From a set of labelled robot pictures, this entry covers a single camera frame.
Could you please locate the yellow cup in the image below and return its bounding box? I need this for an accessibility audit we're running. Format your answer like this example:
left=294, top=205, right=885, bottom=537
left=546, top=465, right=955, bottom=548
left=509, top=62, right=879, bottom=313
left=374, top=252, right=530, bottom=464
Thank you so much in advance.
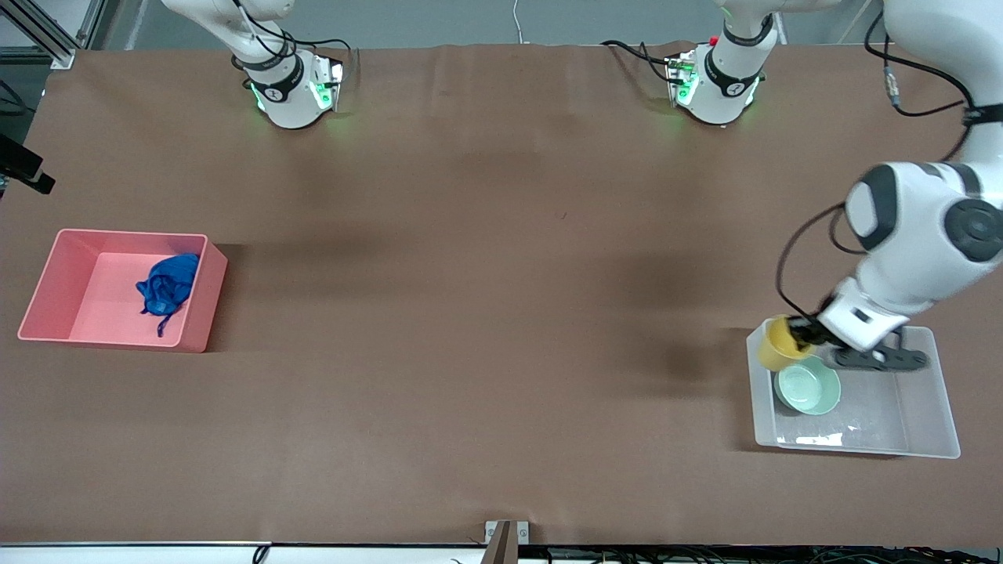
left=757, top=315, right=816, bottom=372

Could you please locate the mint green bowl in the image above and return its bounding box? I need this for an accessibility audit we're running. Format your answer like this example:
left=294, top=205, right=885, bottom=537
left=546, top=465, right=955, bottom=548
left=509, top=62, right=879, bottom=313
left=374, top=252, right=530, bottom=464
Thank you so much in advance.
left=774, top=354, right=842, bottom=416

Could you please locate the blue cloth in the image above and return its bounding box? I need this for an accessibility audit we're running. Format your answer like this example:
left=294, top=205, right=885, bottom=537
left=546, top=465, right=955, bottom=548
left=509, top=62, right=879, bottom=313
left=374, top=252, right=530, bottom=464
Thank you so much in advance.
left=136, top=252, right=201, bottom=338

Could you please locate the clear plastic bin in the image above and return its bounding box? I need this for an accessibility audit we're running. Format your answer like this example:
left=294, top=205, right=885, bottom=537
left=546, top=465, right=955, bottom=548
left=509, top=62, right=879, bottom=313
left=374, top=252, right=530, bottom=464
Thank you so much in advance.
left=746, top=318, right=961, bottom=460

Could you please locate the pink plastic bin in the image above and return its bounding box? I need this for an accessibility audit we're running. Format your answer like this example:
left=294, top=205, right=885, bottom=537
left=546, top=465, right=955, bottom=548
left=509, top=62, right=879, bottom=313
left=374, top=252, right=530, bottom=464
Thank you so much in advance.
left=17, top=229, right=229, bottom=353

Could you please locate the brown table cover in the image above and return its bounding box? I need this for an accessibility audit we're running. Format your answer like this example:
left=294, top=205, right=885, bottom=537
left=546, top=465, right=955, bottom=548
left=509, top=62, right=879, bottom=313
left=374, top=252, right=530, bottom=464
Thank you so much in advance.
left=0, top=43, right=1003, bottom=547

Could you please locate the aluminium frame profile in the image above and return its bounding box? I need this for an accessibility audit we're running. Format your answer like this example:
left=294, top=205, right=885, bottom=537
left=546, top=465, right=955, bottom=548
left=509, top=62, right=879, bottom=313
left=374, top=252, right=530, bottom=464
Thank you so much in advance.
left=0, top=0, right=103, bottom=67

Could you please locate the black left arm base cable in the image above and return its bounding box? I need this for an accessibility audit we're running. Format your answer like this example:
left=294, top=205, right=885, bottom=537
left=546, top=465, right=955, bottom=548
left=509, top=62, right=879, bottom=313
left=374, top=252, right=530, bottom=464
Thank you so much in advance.
left=602, top=39, right=676, bottom=84

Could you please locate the metal bracket with post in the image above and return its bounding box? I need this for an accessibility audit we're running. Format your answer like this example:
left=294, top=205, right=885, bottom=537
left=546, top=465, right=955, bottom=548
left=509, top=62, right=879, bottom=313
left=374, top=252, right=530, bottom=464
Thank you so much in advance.
left=484, top=520, right=530, bottom=564

